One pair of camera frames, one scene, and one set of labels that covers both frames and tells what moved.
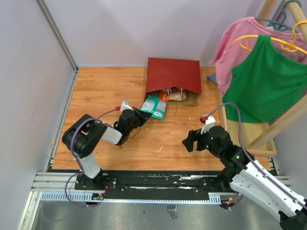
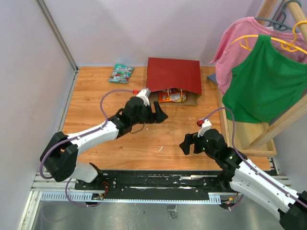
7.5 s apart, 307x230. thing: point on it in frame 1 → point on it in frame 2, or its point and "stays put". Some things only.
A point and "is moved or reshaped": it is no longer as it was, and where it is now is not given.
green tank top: [265, 86] stays put
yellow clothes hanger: [286, 45] stays put
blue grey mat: [212, 77] stays put
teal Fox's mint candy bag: [158, 108] is moved or reshaped
